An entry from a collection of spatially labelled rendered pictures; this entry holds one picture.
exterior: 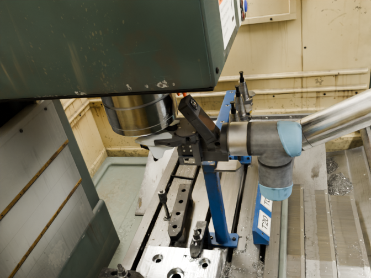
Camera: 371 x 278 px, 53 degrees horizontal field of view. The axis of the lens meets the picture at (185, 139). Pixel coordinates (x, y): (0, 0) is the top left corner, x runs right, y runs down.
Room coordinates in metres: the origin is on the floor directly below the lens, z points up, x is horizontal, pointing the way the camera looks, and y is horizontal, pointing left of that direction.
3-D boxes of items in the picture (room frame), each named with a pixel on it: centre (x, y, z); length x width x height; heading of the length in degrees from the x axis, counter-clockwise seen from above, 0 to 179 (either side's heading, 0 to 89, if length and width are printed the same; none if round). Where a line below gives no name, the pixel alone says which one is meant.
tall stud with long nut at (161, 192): (1.02, 0.12, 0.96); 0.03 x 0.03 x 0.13
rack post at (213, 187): (0.85, -0.05, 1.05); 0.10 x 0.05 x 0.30; 70
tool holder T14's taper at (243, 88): (1.20, -0.24, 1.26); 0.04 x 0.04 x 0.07
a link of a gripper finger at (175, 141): (0.71, 0.03, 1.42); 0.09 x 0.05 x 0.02; 83
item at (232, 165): (0.84, -0.10, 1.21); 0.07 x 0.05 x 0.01; 70
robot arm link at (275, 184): (0.67, -0.19, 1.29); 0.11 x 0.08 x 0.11; 156
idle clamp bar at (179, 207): (0.99, 0.07, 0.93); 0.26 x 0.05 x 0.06; 165
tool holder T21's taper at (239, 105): (1.09, -0.20, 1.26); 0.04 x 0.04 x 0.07
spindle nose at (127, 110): (0.76, 0.08, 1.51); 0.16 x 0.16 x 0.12
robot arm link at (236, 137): (0.69, -0.11, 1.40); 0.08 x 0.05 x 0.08; 160
